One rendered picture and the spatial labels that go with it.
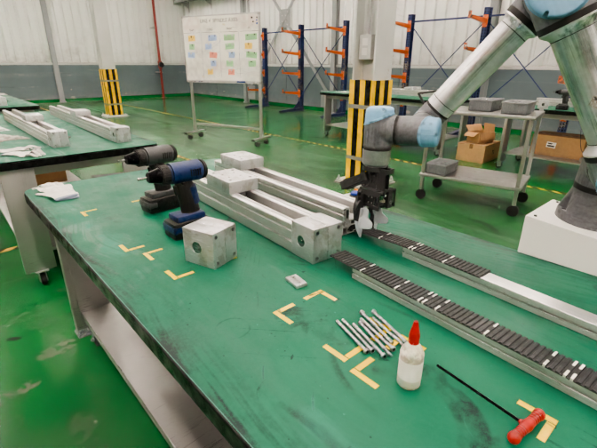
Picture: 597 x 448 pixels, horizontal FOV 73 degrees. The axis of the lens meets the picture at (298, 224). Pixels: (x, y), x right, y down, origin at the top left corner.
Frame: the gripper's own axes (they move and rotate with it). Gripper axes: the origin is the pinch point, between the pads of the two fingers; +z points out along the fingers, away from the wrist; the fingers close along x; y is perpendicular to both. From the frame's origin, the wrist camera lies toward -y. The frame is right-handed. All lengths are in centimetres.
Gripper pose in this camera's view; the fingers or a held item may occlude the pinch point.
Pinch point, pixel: (365, 229)
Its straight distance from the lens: 121.7
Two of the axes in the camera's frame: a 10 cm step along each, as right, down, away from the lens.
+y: 6.2, 2.9, -7.3
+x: 7.8, -2.3, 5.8
